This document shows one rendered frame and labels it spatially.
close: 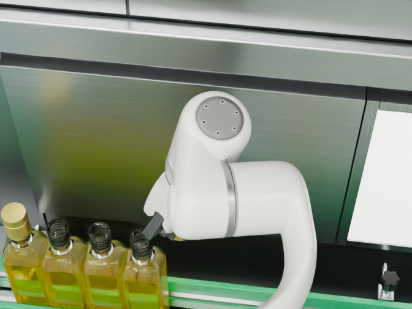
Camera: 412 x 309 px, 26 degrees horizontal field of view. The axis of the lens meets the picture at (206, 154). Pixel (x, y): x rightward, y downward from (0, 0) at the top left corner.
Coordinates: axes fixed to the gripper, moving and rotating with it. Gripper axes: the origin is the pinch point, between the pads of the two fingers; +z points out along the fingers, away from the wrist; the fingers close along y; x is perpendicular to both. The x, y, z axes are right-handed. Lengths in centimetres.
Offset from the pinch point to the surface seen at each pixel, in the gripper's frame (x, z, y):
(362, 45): 2.9, -21.0, -23.9
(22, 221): -14.7, 7.2, 13.6
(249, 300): 13.4, 23.8, -7.2
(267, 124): -0.1, -5.9, -15.6
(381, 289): 26.2, 15.7, -20.4
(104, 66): -19.5, -7.7, -4.4
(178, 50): -12.8, -14.6, -9.8
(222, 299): 10.2, 25.3, -4.7
